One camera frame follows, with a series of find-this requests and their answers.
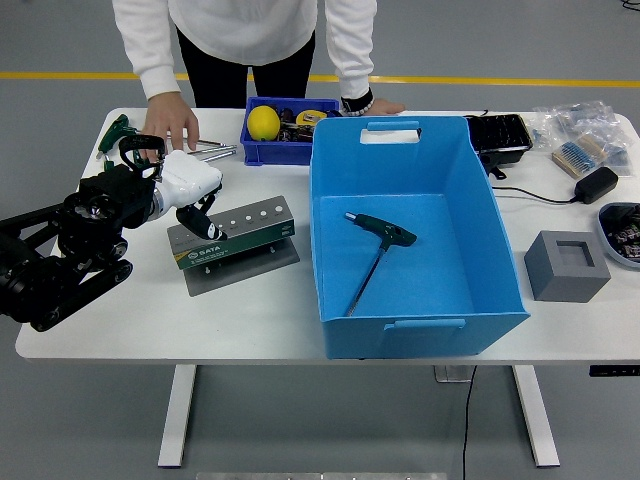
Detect person's left hand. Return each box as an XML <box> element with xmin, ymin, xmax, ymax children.
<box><xmin>371</xmin><ymin>97</ymin><xmax>406</xmax><ymax>117</ymax></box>

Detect person's right hand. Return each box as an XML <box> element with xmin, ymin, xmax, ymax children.
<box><xmin>141</xmin><ymin>91</ymin><xmax>200</xmax><ymax>151</ymax></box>

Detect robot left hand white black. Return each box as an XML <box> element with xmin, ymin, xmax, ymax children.
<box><xmin>158</xmin><ymin>149</ymin><xmax>229</xmax><ymax>242</ymax></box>

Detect green grey wrench holder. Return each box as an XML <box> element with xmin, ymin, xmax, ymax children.
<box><xmin>167</xmin><ymin>195</ymin><xmax>296</xmax><ymax>272</ymax></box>

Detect large green T-handle hex wrench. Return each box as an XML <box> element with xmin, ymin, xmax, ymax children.
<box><xmin>343</xmin><ymin>211</ymin><xmax>418</xmax><ymax>318</ymax></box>

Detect black and white wristband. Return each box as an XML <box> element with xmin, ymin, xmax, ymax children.
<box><xmin>340</xmin><ymin>89</ymin><xmax>375</xmax><ymax>117</ymax></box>

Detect small dark blue bin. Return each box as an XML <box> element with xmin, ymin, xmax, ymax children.
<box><xmin>239</xmin><ymin>96</ymin><xmax>344</xmax><ymax>167</ymax></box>

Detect yellow lemon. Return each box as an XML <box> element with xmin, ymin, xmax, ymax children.
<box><xmin>247</xmin><ymin>105</ymin><xmax>280</xmax><ymax>141</ymax></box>

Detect person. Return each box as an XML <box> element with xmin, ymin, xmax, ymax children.
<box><xmin>112</xmin><ymin>0</ymin><xmax>406</xmax><ymax>151</ymax></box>

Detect black plastic tray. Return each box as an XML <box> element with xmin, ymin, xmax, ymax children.
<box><xmin>464</xmin><ymin>113</ymin><xmax>534</xmax><ymax>167</ymax></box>

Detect large light blue bin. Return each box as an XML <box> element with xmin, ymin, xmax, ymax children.
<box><xmin>308</xmin><ymin>115</ymin><xmax>531</xmax><ymax>360</ymax></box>

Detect clear bags of small parts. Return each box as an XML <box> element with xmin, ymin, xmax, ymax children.
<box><xmin>529</xmin><ymin>99</ymin><xmax>631</xmax><ymax>169</ymax></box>

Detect blue resistor strip bundle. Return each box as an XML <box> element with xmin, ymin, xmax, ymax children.
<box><xmin>551</xmin><ymin>133</ymin><xmax>609</xmax><ymax>177</ymax></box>

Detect black power adapter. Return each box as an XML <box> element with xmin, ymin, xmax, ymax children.
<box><xmin>573</xmin><ymin>166</ymin><xmax>620</xmax><ymax>205</ymax></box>

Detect grey block with square recess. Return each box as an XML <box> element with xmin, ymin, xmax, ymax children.
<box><xmin>523</xmin><ymin>230</ymin><xmax>612</xmax><ymax>303</ymax></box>

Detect white table leg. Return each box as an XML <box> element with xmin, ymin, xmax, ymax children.
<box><xmin>157</xmin><ymin>364</ymin><xmax>199</xmax><ymax>469</ymax></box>
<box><xmin>512</xmin><ymin>364</ymin><xmax>560</xmax><ymax>469</ymax></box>

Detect light blue rimmed bowl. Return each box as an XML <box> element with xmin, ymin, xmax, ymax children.
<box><xmin>597</xmin><ymin>201</ymin><xmax>640</xmax><ymax>271</ymax></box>

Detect black circuit boards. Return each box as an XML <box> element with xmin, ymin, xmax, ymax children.
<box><xmin>602</xmin><ymin>204</ymin><xmax>640</xmax><ymax>261</ymax></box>

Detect black table control panel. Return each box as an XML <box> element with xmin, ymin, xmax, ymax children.
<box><xmin>588</xmin><ymin>365</ymin><xmax>640</xmax><ymax>378</ymax></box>

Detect grey metal base plate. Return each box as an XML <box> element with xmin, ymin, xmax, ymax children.
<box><xmin>182</xmin><ymin>237</ymin><xmax>301</xmax><ymax>299</ymax></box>

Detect black strap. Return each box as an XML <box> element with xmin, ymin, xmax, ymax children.
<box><xmin>478</xmin><ymin>152</ymin><xmax>507</xmax><ymax>181</ymax></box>

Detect black adapter cord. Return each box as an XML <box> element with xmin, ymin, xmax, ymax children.
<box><xmin>489</xmin><ymin>169</ymin><xmax>581</xmax><ymax>205</ymax></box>

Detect black hanging cable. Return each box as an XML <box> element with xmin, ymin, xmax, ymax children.
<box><xmin>459</xmin><ymin>366</ymin><xmax>477</xmax><ymax>480</ymax></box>

